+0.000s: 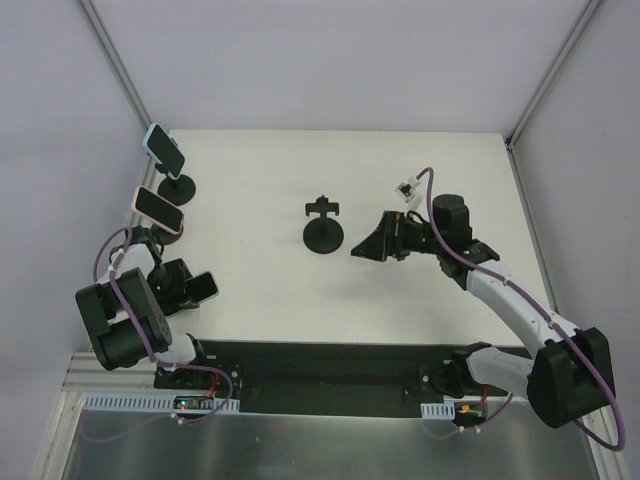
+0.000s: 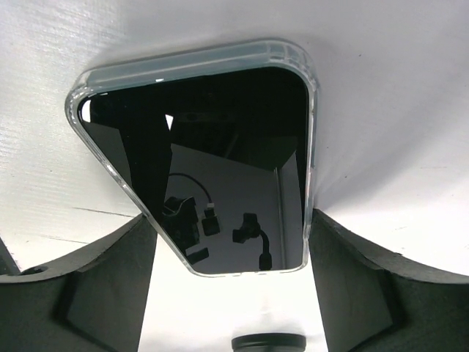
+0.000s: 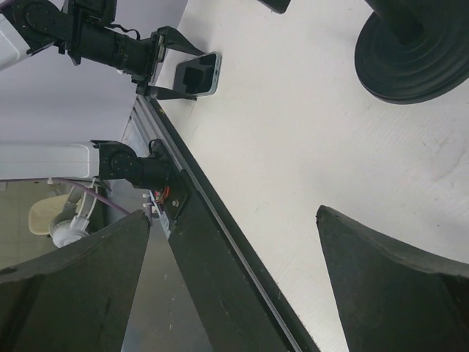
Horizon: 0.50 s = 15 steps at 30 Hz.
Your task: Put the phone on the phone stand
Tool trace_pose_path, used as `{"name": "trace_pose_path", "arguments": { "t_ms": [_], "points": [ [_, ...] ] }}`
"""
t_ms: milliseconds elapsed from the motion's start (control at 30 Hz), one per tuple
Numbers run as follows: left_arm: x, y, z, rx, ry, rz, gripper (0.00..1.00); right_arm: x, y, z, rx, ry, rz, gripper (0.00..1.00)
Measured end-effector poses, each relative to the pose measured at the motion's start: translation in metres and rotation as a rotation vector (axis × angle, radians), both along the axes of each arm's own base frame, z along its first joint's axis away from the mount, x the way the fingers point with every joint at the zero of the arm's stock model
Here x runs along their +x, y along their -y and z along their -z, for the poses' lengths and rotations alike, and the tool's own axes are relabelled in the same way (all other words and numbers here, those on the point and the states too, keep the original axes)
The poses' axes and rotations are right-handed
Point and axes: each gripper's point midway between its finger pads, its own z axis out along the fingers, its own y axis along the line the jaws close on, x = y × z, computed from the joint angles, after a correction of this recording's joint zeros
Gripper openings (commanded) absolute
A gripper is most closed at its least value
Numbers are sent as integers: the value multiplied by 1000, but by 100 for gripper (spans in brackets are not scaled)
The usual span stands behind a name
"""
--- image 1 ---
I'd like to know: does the green case phone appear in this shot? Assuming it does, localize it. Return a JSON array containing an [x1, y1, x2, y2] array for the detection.
[[186, 272, 219, 304]]

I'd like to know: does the black stand with brown base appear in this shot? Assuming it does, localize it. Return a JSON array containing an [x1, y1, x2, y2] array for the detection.
[[150, 226, 182, 246]]

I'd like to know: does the black tall corner phone stand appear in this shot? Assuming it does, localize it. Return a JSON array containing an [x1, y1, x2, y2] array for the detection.
[[303, 195, 344, 255]]

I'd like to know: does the pink case phone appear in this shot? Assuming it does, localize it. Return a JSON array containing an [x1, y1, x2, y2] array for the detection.
[[131, 186, 184, 235]]

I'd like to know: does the black round base phone stand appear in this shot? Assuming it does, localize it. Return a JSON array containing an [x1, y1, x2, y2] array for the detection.
[[155, 165, 196, 206]]

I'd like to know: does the light blue case phone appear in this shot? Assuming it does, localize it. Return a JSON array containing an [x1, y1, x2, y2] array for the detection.
[[143, 123, 186, 180]]

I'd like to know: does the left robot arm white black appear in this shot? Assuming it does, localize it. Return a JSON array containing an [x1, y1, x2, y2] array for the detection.
[[75, 226, 219, 389]]

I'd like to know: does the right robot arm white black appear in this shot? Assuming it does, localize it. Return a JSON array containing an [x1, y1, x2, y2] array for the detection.
[[351, 194, 615, 428]]

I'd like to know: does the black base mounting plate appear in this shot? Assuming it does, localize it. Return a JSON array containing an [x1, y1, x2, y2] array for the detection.
[[152, 339, 506, 419]]

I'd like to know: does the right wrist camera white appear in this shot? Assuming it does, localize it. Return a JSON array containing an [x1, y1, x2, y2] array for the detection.
[[395, 173, 426, 212]]

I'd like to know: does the left aluminium frame post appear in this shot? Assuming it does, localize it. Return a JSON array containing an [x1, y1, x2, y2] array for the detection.
[[74, 0, 166, 147]]

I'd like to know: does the aluminium frame post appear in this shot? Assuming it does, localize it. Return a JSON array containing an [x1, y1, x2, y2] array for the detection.
[[74, 0, 166, 147], [504, 0, 609, 146]]

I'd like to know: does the aluminium front rail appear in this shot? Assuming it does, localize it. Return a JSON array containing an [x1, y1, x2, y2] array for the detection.
[[62, 352, 155, 392]]

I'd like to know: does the left white cable duct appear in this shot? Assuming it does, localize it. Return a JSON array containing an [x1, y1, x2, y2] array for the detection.
[[84, 392, 240, 415]]

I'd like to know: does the white cable duct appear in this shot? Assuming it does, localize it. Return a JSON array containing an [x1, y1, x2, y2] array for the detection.
[[420, 401, 456, 421], [84, 392, 240, 415]]

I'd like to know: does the right white cable duct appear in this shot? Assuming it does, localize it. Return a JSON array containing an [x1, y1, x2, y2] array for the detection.
[[420, 401, 456, 421]]

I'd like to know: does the right aluminium frame post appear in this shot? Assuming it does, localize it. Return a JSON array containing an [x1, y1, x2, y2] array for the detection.
[[504, 0, 609, 146]]

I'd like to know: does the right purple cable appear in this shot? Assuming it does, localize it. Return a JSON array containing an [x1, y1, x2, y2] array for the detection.
[[414, 167, 629, 452]]

